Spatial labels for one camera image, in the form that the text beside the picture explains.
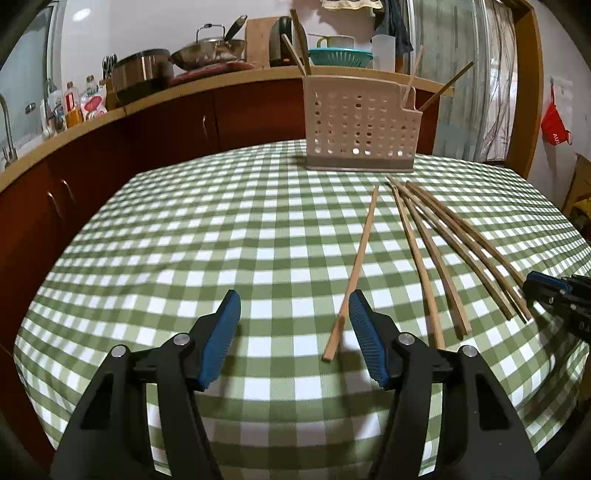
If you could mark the dark rice cooker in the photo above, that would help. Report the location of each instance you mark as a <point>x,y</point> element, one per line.
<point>143,74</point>

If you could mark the orange oil bottle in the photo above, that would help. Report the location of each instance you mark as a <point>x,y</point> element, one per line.
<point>73,108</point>

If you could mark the green checked tablecloth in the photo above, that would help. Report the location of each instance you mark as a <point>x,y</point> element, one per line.
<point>231,240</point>

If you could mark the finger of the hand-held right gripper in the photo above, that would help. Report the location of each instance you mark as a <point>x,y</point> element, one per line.
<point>579,284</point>
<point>540,282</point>

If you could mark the clear capped bottle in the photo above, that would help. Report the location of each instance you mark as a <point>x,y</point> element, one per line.
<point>92,84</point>

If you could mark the bunch of wooden chopsticks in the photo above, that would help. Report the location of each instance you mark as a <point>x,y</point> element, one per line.
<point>431,258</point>

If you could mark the dark blue cloth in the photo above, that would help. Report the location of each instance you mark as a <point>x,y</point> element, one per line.
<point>399,27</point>

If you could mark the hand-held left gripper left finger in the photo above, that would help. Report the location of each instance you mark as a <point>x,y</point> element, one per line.
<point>221,337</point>

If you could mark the tall steel faucet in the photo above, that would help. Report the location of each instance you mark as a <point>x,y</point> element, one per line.
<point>8,134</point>

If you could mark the black steel electric kettle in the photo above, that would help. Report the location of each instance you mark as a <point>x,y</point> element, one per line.
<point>279,44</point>

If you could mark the steel wok with lid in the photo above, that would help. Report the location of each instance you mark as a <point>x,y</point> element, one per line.
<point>207,50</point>

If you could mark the wooden cutting board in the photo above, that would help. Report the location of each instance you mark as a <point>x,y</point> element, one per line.
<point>258,41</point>

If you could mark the wooden chopstick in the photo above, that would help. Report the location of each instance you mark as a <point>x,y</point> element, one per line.
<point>301,41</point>
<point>414,74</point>
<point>358,263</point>
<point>292,56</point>
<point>445,86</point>

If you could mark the pink white packet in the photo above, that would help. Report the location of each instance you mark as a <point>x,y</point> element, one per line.
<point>94,107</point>

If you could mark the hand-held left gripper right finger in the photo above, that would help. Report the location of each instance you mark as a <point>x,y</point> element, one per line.
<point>367,337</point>

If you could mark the wooden framed sliding glass door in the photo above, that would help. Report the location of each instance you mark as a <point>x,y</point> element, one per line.
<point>485,83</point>

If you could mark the beige striped towel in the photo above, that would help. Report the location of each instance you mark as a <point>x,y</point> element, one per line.
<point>351,3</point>

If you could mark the teal colander basket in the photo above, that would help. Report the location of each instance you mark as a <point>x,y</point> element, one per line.
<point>341,57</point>

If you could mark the knife block with scissors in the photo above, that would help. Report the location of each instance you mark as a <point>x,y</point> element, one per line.
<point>110,69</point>

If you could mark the beige perforated utensil holder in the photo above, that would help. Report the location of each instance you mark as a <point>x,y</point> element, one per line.
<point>355,124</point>

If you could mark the white plastic cup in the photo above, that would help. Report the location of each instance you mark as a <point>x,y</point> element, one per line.
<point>383,53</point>

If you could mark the aluminium frame window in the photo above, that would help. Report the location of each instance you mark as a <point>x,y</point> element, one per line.
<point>27,60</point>

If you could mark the white spray bottle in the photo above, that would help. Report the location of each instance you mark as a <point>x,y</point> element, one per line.
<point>53,106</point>

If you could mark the red induction cooker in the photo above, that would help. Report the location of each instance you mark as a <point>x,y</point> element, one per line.
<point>207,71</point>

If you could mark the red hanging bag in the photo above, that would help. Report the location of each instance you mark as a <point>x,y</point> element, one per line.
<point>554,124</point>

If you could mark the beige countertop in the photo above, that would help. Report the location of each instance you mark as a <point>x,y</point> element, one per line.
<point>138,104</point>

